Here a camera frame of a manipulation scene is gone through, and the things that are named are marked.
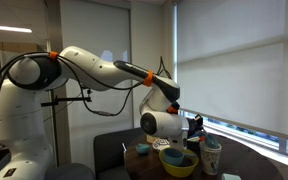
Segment narrow white roller blind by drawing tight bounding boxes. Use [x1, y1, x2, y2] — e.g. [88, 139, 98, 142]
[59, 0, 134, 168]

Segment grey rounded cushion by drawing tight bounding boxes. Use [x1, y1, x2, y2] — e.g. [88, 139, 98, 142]
[43, 162, 96, 180]

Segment black stand pole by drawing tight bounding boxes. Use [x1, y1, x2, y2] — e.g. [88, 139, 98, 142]
[49, 89, 58, 168]

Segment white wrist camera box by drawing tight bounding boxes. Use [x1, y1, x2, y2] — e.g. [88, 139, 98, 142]
[168, 130, 189, 152]

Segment cream bottle white cap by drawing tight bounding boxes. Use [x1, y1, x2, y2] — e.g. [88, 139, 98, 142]
[146, 134, 160, 145]

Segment ceiling light strip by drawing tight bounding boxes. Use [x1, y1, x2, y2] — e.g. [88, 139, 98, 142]
[0, 23, 33, 34]

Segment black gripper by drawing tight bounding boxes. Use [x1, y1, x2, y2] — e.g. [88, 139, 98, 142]
[187, 114, 206, 136]

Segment small teal measuring scoop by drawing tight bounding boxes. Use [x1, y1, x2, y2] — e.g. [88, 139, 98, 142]
[202, 133, 220, 150]

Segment black container with markers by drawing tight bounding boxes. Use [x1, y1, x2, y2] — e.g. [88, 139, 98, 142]
[186, 132, 206, 152]

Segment orange shoulder cable strap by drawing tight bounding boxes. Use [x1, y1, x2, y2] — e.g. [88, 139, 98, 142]
[48, 51, 59, 61]

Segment dark grey sofa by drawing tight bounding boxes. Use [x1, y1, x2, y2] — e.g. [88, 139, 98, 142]
[93, 126, 149, 180]

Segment black camera on boom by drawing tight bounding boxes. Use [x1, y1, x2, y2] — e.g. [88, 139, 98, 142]
[40, 88, 94, 108]

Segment patterned white plate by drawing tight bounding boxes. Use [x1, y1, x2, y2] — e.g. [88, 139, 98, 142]
[152, 138, 171, 153]

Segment small blue bowl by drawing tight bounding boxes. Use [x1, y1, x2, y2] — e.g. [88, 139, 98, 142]
[135, 143, 151, 155]

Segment wide white roller blind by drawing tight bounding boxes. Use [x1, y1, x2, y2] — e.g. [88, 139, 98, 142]
[176, 0, 288, 145]

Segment white window frame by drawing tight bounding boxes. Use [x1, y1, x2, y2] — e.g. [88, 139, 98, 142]
[178, 109, 288, 162]

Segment orange elbow cable strap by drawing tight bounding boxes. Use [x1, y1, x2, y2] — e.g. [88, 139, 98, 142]
[142, 70, 154, 88]

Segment long black arm cable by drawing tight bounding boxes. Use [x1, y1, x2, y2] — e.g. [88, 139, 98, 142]
[0, 51, 145, 180]

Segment light teal box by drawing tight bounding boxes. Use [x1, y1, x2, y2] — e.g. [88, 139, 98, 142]
[221, 172, 243, 180]

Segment yellow bowl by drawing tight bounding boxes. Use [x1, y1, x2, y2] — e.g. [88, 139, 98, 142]
[158, 147, 200, 178]

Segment patterned paper cup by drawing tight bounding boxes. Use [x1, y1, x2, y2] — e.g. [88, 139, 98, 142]
[199, 141, 223, 176]

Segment large teal measuring scoop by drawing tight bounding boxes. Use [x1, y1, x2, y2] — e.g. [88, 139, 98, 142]
[161, 147, 198, 167]

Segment black looping cable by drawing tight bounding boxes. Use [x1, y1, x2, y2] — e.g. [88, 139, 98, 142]
[58, 56, 134, 117]

